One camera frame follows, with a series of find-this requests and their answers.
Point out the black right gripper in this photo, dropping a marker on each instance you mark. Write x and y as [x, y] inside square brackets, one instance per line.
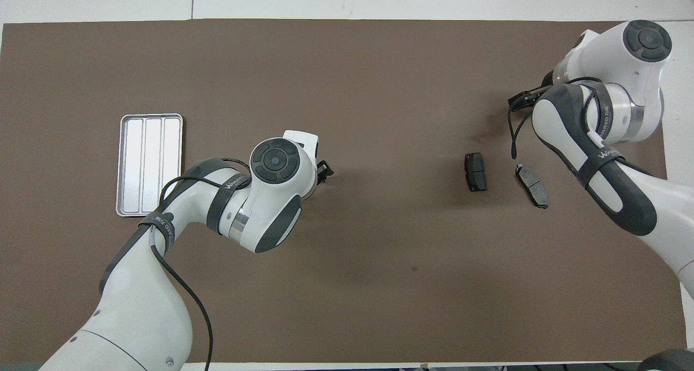
[523, 101]

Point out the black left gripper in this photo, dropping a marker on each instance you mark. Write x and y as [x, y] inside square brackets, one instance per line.
[324, 171]

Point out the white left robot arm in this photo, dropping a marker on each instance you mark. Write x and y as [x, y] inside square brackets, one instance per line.
[135, 317]

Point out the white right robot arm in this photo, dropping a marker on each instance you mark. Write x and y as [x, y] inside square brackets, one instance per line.
[623, 116]

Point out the silver metal tray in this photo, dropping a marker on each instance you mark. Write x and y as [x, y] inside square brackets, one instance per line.
[146, 165]

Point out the elongated grey brake pad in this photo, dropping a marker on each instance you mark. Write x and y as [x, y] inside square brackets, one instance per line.
[532, 185]

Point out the rectangular dark brake pad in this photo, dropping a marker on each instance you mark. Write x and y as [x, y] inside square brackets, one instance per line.
[475, 173]

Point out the brown table mat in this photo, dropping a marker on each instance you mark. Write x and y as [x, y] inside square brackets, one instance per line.
[379, 279]

